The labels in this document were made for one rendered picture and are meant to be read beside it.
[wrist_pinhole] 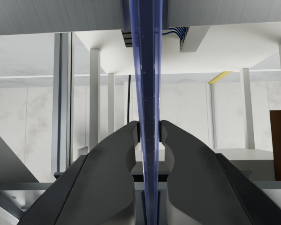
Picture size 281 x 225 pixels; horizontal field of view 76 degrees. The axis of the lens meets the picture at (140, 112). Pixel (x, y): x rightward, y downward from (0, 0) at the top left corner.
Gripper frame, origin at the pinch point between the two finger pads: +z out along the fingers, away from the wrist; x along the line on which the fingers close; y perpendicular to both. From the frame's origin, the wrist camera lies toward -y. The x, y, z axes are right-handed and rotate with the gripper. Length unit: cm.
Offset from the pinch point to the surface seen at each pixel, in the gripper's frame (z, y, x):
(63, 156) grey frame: 23.5, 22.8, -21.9
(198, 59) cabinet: 65, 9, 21
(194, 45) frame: 43.9, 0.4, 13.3
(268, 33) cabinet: 49, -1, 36
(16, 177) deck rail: 6.8, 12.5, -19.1
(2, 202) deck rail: 3.6, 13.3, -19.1
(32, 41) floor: 178, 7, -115
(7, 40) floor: 175, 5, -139
